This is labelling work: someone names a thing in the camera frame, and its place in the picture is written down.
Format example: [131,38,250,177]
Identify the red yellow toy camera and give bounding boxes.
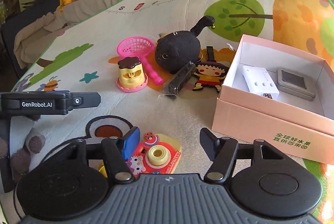
[125,131,182,178]

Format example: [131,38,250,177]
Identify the beige blanket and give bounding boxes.
[14,14,68,70]

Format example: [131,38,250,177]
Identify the person's left hand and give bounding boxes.
[10,114,47,183]

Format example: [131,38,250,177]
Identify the pink toy net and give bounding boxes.
[116,37,164,84]

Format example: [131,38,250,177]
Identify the yellow pudding toy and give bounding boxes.
[116,57,149,94]

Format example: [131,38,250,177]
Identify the white power adapter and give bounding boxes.
[241,65,280,102]

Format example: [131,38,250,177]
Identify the black cat plush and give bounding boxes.
[154,16,216,74]

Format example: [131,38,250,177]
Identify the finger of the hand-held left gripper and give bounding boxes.
[70,93,101,111]

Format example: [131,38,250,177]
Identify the grey tin with window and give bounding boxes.
[277,69,317,101]

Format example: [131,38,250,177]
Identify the pink cardboard box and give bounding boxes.
[212,34,334,165]

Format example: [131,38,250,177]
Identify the beige sofa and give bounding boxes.
[13,0,141,70]

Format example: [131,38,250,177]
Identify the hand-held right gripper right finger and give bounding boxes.
[200,128,287,184]

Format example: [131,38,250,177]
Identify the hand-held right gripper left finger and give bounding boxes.
[56,127,140,184]

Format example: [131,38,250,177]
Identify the black bar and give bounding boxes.
[158,61,197,100]

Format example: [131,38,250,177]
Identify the cartoon girl luggage tag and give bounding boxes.
[192,46,231,94]

